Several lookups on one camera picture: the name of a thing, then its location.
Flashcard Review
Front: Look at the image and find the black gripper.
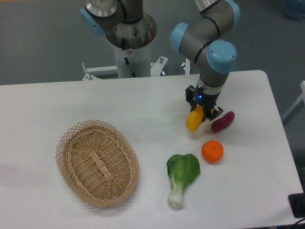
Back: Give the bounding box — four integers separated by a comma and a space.
185, 85, 224, 122

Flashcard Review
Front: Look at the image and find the yellow orange mango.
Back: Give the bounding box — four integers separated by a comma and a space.
186, 105, 204, 132

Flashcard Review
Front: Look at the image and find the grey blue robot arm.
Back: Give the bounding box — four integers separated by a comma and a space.
79, 0, 240, 122

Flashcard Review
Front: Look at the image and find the purple sweet potato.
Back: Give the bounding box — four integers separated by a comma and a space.
211, 111, 235, 132

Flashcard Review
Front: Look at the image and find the orange mandarin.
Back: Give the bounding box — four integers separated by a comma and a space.
201, 140, 224, 164

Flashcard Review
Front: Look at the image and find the green bok choy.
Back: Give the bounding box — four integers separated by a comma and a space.
166, 154, 201, 209

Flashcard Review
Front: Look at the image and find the woven wicker basket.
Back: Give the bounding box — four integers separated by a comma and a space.
55, 120, 140, 207

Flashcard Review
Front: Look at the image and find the blue water bottle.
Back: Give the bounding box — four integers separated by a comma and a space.
281, 0, 305, 22

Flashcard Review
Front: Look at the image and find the black device at table edge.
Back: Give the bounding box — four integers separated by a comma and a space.
288, 193, 305, 219

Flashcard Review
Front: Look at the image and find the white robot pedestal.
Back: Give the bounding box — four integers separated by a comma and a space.
80, 8, 168, 80

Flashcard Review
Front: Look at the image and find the white furniture frame right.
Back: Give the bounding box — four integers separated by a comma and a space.
281, 81, 305, 126

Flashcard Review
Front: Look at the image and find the black cable on pedestal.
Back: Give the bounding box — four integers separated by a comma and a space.
121, 38, 137, 78

